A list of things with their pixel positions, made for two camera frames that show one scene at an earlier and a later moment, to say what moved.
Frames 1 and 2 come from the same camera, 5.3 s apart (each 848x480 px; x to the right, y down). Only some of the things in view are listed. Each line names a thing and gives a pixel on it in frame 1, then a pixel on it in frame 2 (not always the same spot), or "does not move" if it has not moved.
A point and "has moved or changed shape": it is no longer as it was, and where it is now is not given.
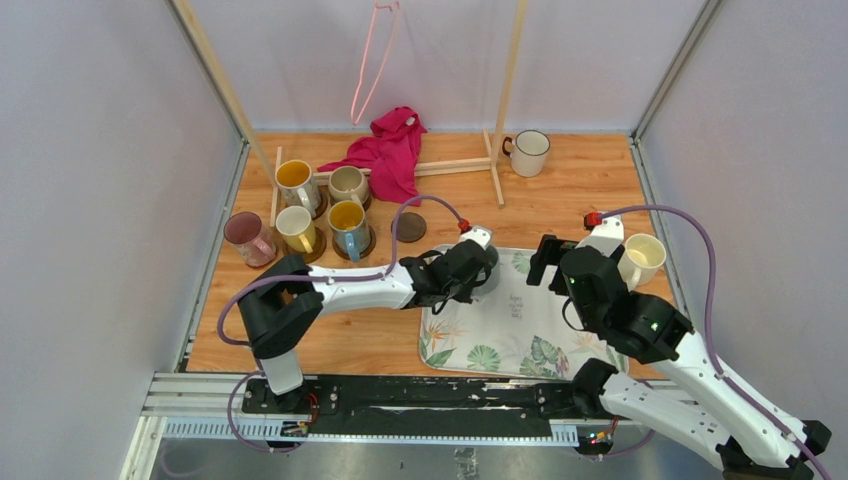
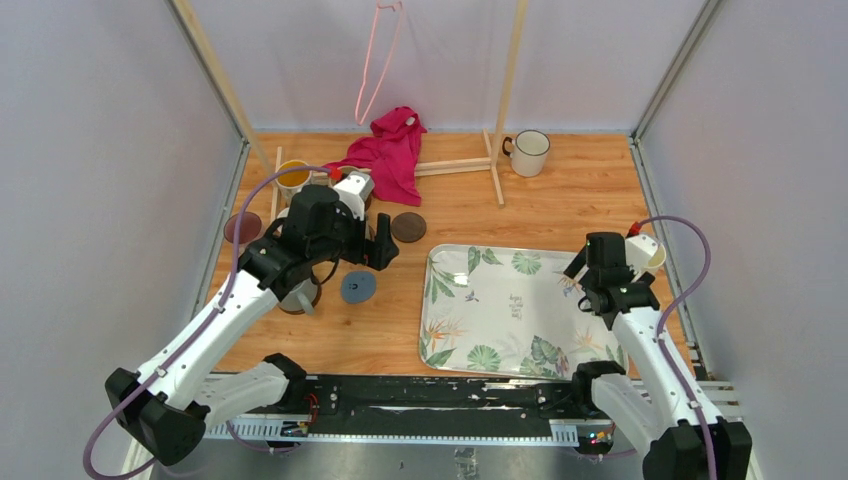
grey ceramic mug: (492, 281) has moved or changed shape
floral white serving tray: (516, 331) does not move
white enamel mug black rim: (528, 152) does not move
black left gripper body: (461, 292) to (347, 240)
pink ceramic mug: (245, 231) does not move
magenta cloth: (390, 157) does not move
